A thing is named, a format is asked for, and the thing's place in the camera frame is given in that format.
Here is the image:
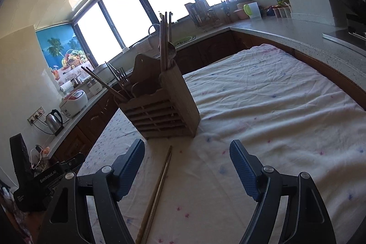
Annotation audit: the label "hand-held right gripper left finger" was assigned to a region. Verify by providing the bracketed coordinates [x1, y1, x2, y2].
[37, 139, 145, 244]

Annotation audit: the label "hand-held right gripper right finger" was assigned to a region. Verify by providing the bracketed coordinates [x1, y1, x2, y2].
[229, 139, 336, 244]

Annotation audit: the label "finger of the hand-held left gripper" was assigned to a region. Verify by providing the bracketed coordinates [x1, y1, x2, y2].
[59, 153, 86, 174]

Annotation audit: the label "wooden utensil holder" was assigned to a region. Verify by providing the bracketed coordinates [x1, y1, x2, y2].
[114, 53, 201, 139]

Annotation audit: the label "metal spoon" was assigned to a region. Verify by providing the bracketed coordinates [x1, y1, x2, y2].
[167, 42, 177, 69]

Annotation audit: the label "steel electric kettle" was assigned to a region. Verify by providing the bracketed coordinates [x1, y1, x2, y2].
[46, 109, 63, 136]

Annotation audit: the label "wooden base cabinets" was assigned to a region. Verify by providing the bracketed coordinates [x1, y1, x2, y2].
[48, 29, 238, 164]

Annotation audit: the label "white floral tablecloth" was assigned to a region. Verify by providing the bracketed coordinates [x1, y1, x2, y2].
[76, 44, 366, 244]

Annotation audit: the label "white and red rice cooker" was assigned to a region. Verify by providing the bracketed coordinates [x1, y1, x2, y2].
[59, 90, 89, 119]

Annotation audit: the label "paper towel roll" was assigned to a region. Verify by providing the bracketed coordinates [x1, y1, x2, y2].
[59, 81, 74, 94]

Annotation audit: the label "small white appliance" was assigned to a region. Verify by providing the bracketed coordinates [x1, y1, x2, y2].
[86, 78, 103, 97]

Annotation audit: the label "steel cooking pot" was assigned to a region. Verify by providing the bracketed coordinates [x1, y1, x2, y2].
[91, 62, 110, 76]

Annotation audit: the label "beach and fruit poster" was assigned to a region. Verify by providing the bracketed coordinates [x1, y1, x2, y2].
[35, 24, 92, 87]

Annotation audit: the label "sink with green basin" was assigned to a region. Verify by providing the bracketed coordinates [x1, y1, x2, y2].
[172, 36, 196, 47]

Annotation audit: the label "steel sink faucet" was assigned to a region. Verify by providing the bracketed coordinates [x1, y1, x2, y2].
[148, 23, 162, 44]

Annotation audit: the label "grey speckled countertop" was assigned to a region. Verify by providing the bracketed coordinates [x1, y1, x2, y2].
[27, 17, 366, 147]

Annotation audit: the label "pink plastic bowl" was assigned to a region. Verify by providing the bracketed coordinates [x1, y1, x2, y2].
[233, 4, 248, 20]

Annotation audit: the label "white jug with green lid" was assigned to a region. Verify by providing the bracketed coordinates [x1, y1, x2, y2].
[244, 2, 262, 19]

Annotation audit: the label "dish rack with knives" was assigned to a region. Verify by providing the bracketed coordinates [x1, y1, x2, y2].
[184, 0, 222, 30]

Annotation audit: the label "steel gas stove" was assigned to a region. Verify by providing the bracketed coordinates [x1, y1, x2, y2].
[323, 14, 366, 51]

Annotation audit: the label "charger cables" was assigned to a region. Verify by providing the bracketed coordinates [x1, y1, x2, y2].
[29, 144, 48, 170]

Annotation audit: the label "wall power strip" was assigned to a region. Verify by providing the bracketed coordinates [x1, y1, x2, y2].
[27, 106, 46, 124]

